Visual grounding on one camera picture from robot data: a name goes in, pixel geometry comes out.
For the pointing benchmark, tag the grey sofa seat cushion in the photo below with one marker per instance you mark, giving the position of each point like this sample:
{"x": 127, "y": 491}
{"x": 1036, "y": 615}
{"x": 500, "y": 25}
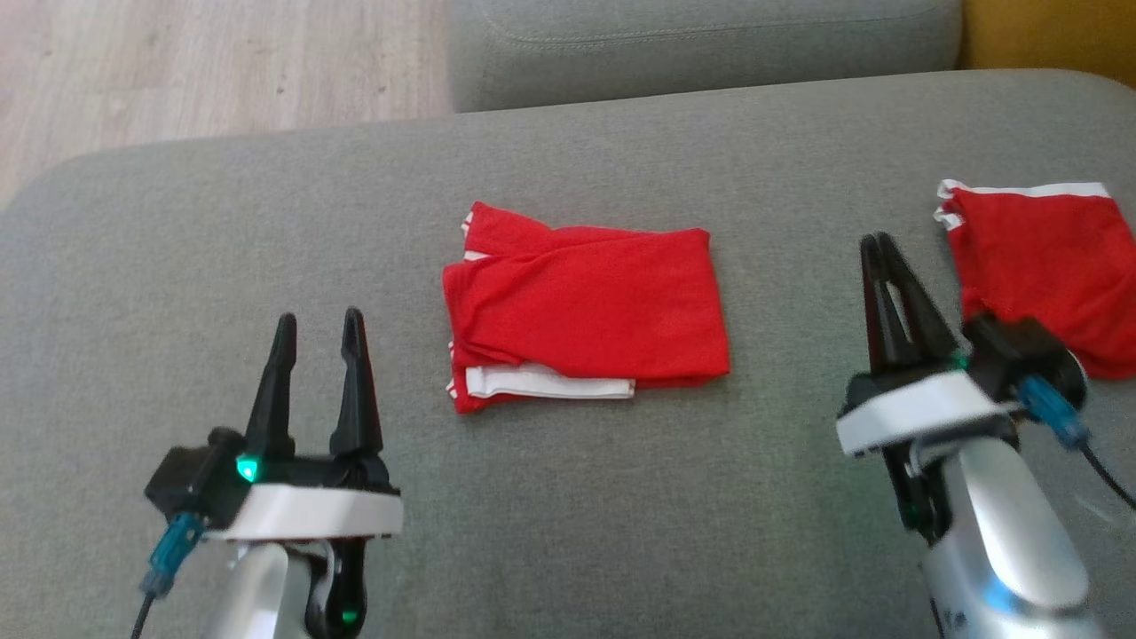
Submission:
{"x": 577, "y": 497}

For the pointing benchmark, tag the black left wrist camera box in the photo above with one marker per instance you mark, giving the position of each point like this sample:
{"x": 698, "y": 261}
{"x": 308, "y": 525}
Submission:
{"x": 191, "y": 479}

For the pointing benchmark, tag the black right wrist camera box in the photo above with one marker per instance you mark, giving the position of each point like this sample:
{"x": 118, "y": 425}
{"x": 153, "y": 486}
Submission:
{"x": 1021, "y": 351}

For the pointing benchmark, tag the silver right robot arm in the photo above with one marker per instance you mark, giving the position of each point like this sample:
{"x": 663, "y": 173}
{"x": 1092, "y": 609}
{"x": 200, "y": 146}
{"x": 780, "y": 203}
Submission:
{"x": 1003, "y": 550}

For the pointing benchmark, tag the grey sofa side cushion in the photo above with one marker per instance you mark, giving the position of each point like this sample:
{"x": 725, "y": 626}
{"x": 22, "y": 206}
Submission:
{"x": 710, "y": 44}

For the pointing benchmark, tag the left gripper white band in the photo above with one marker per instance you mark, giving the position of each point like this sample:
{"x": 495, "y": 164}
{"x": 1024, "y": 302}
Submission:
{"x": 302, "y": 515}

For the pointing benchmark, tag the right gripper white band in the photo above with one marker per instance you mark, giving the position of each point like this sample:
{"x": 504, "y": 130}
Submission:
{"x": 914, "y": 408}

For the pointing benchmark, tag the red shorts with white trim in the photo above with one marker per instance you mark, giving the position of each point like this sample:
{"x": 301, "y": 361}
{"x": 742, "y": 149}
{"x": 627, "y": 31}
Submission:
{"x": 1047, "y": 257}

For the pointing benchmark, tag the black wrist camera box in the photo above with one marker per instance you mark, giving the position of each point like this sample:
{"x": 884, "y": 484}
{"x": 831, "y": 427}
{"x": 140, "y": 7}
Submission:
{"x": 1021, "y": 351}
{"x": 191, "y": 479}

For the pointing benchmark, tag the red Bulls basketball jersey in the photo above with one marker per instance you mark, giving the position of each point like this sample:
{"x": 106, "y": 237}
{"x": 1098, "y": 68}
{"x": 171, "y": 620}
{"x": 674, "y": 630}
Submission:
{"x": 595, "y": 311}

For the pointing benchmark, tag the mustard yellow rug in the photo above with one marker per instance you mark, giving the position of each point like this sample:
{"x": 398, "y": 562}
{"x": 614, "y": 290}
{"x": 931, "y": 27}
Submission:
{"x": 1047, "y": 35}

